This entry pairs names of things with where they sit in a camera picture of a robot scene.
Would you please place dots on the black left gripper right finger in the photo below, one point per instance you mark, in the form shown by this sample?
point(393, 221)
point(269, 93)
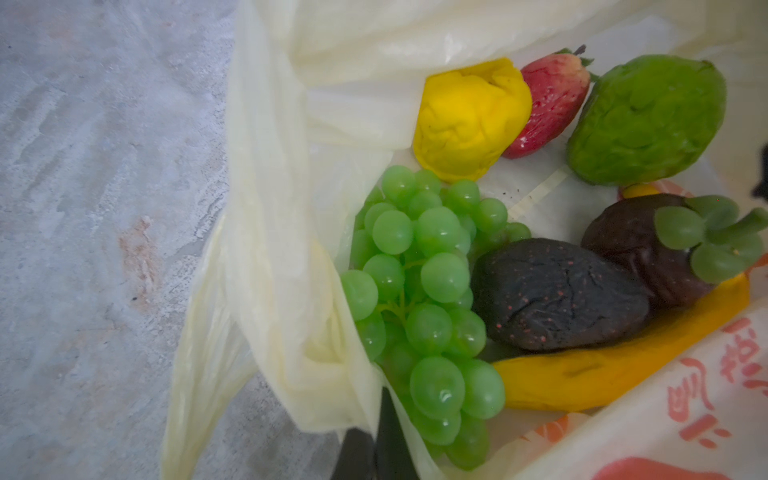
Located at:
point(392, 455)

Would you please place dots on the purple mangosteen green calyx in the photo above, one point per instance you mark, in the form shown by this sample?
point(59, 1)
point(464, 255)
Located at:
point(681, 248)

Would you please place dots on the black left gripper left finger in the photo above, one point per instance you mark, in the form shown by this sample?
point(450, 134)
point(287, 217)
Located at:
point(357, 458)

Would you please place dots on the yellow fruit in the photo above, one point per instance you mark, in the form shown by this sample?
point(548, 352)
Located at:
point(468, 117)

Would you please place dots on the dark avocado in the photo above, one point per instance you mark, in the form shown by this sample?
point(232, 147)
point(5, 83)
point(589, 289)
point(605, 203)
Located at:
point(542, 295)

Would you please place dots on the red fruit in bag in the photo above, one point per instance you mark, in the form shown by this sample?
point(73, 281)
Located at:
point(559, 84)

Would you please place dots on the green grapes bunch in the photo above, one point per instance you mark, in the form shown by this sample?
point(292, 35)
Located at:
point(408, 290)

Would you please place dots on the yellow banana in bag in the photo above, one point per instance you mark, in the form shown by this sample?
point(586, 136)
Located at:
point(580, 379)

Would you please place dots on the green fruit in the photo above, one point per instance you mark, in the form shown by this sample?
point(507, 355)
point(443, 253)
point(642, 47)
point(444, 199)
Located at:
point(648, 119)

